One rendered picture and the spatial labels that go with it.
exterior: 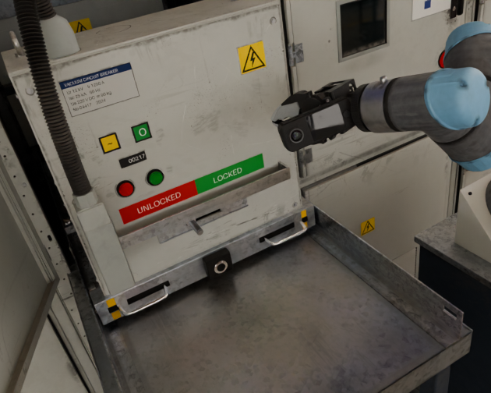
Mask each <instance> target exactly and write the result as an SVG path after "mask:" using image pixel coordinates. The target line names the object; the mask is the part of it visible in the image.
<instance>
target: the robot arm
mask: <svg viewBox="0 0 491 393"><path fill-rule="evenodd" d="M443 65H444V69H439V70H437V71H435V72H430V73H421V74H416V75H411V76H402V77H398V78H393V79H391V80H388V79H387V77H386V76H381V77H380V80H379V81H375V82H371V83H366V84H363V85H360V86H359V87H358V88H357V87H356V85H355V80H354V79H350V80H342V81H337V82H332V83H328V84H327V85H325V86H323V87H322V88H320V89H319V90H317V91H315V92H314V93H315V94H313V92H312V91H306V90H301V91H299V92H297V93H295V94H293V95H291V96H290V97H288V98H287V99H286V100H285V101H284V102H283V103H282V104H281V105H280V106H279V107H278V108H277V109H276V110H275V111H274V113H273V114H272V117H271V120H272V123H273V125H275V126H276V127H277V130H278V132H279V134H280V137H281V140H282V143H283V144H284V147H285V148H286V149H287V150H288V151H290V152H295V151H297V150H300V149H302V148H304V147H307V146H309V145H315V144H318V143H321V144H324V143H326V142H327V138H329V139H330V140H332V139H334V138H335V137H336V135H337V134H339V133H340V134H344V133H346V132H347V131H349V130H350V129H351V128H353V127H354V126H357V128H358V129H360V130H361V131H363V132H373V133H399V132H408V131H423V132H424V133H425V134H426V135H427V136H428V137H429V138H430V139H431V140H432V141H434V142H435V143H436V144H437V145H438V146H439V147H440V148H441V149H442V150H443V151H444V152H445V153H446V154H448V156H449V158H450V159H451V160H452V161H454V162H456V163H458V164H459V165H460V166H461V167H462V168H465V169H467V170H469V171H472V172H482V171H485V170H488V169H490V168H491V24H490V23H488V24H487V23H484V22H482V21H474V22H469V23H465V24H462V25H460V26H459V27H457V28H456V29H454V30H453V31H452V32H451V33H450V35H449V37H448V38H447V42H446V47H445V54H444V57H443ZM337 83H339V84H337ZM334 84H336V85H334ZM349 84H351V85H352V86H349ZM353 88H354V91H353ZM287 117H290V119H287V120H285V121H283V119H286V118H287ZM279 119H282V120H279ZM486 205H487V207H488V210H489V212H490V214H491V181H490V182H489V184H488V186H487V187H486Z"/></svg>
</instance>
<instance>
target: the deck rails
mask: <svg viewBox="0 0 491 393"><path fill-rule="evenodd" d="M301 197H303V196H301ZM303 198H305V197H303ZM309 202H310V201H309ZM310 203H311V202H310ZM311 204H312V203H311ZM313 206H314V214H315V223H316V224H315V225H314V226H312V227H310V228H308V229H307V231H306V232H305V234H306V235H308V236H309V237H310V238H312V239H313V240H314V241H315V242H317V243H318V244H319V245H320V246H322V247H323V248H324V249H325V250H326V251H327V252H328V253H330V254H331V255H332V256H333V257H335V258H336V259H337V260H339V261H340V262H341V263H342V264H343V265H344V266H345V267H347V268H348V269H349V270H350V271H352V272H353V273H354V274H356V275H357V276H358V277H359V278H361V279H362V280H363V281H364V282H365V283H366V284H367V285H369V286H370V287H371V288H372V289H374V290H375V291H376V292H378V293H379V294H380V295H381V296H382V297H383V298H384V299H385V300H387V301H388V302H389V303H391V304H392V305H393V306H394V307H396V308H397V309H398V310H400V311H401V312H402V313H403V314H404V315H405V316H406V317H407V318H409V319H410V320H411V321H413V322H414V323H415V324H416V325H418V326H419V327H420V328H421V329H422V330H423V331H424V332H426V333H427V334H428V335H429V336H431V337H432V338H433V339H434V340H436V341H437V342H438V343H440V344H441V345H442V346H443V347H444V348H445V349H447V348H448V347H450V346H451V345H453V344H454V343H455V342H458V341H459V340H461V339H462V337H461V329H462V322H463V316H464V312H462V311H461V310H459V309H458V308H457V307H456V306H454V305H453V304H451V303H450V302H448V301H447V300H446V299H445V298H443V297H442V296H440V295H439V294H437V293H436V292H434V291H433V290H432V289H431V288H429V287H428V286H427V285H425V284H423V283H422V282H421V281H419V280H418V279H417V278H415V277H414V276H412V275H411V274H409V273H408V272H407V271H406V270H404V269H403V268H402V267H400V266H398V265H397V264H396V263H394V262H393V261H392V260H390V259H389V258H388V257H386V256H384V255H383V254H382V253H381V252H379V251H378V250H376V249H375V248H373V247H372V246H370V245H369V244H368V243H367V242H365V241H364V240H363V239H361V238H359V237H358V236H357V235H356V234H354V233H353V232H351V231H350V230H349V229H347V228H345V227H344V226H343V225H342V224H340V223H339V222H338V221H336V220H334V219H333V218H332V217H331V216H330V215H328V214H326V213H325V212H324V211H322V210H320V209H319V208H318V207H317V206H315V205H314V204H313ZM70 249H71V252H72V255H73V258H74V261H75V263H76V267H77V270H78V272H79V276H80V279H81V281H82V283H83V287H84V290H85V293H86V294H87V298H88V301H89V304H90V308H91V309H92V312H93V315H94V319H95V321H96V323H97V327H98V330H99V332H100V335H101V338H102V341H103V343H104V347H105V350H106V352H107V354H108V358H109V361H110V364H111V367H112V369H113V372H114V375H115V379H116V381H117V383H118V387H119V390H120V392H121V393H146V391H145V389H144V386H143V384H142V381H141V380H140V376H139V374H138V372H137V370H136V367H135V364H134V362H133V360H132V357H131V355H130V353H129V350H128V347H127V345H126V343H125V339H124V338H123V336H122V333H121V330H120V328H119V326H118V322H117V320H113V321H112V322H110V323H108V324H106V325H103V324H102V322H101V319H100V318H99V316H98V313H95V312H94V308H93V301H92V299H91V298H90V295H89V291H88V289H87V285H88V284H90V283H92V282H94V283H95V285H96V286H97V288H99V287H100V285H99V283H98V281H96V279H95V278H96V275H95V273H94V271H93V268H92V267H91V265H90V264H88V265H86V266H83V267H80V266H79V264H78V261H77V259H76V257H75V254H74V252H73V251H72V248H70ZM444 306H445V307H446V308H448V309H449V310H451V311H452V312H454V313H455V314H457V319H456V318H454V317H453V316H451V315H450V314H449V313H448V312H447V311H445V310H444Z"/></svg>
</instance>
